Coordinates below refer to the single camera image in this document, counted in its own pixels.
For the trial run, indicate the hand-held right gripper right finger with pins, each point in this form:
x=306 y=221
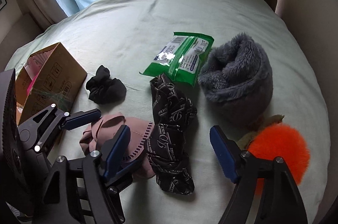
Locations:
x=222 y=155

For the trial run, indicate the black sock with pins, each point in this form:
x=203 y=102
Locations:
x=105 y=89

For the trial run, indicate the green wet wipes packet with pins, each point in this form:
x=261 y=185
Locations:
x=182 y=57

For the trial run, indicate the grey furry hat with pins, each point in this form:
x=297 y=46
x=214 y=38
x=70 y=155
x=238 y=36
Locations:
x=237 y=76

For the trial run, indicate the tan cloth piece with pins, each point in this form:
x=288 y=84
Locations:
x=247 y=138

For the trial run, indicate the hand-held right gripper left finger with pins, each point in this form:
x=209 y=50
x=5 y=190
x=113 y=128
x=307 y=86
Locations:
x=116 y=154

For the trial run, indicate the pink cloth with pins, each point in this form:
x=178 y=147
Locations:
x=137 y=131

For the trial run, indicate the pink paper packaging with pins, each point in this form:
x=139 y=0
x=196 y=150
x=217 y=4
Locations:
x=37 y=63

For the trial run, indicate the wall picture frame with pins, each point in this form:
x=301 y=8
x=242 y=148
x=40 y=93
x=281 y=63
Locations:
x=2 y=2

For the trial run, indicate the light green bed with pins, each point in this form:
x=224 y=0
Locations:
x=158 y=15

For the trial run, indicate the cardboard box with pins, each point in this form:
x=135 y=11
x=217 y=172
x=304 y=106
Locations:
x=58 y=73

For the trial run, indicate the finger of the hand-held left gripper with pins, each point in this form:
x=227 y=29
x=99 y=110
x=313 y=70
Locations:
x=79 y=118

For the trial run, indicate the orange fluffy pom-pom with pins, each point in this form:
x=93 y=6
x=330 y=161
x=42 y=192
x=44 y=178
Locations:
x=280 y=147

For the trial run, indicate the black printed scarf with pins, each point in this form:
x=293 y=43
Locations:
x=169 y=134

